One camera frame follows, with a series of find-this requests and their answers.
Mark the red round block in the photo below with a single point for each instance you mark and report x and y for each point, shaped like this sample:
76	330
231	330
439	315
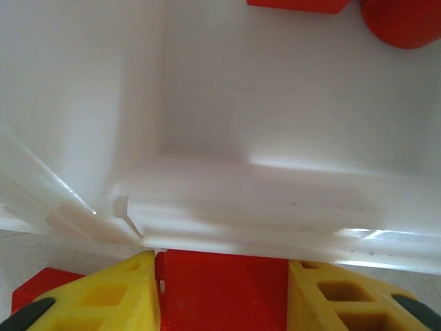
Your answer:
399	24

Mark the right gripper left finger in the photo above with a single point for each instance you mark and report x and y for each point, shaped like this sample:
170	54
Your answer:
138	310

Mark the white plastic container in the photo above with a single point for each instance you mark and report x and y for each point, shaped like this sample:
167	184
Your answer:
275	120
51	86

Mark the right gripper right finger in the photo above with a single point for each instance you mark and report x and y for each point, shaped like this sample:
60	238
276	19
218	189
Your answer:
310	310

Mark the red lego brick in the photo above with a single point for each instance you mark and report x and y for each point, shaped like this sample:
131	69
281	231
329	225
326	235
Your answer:
44	281
224	293
296	5

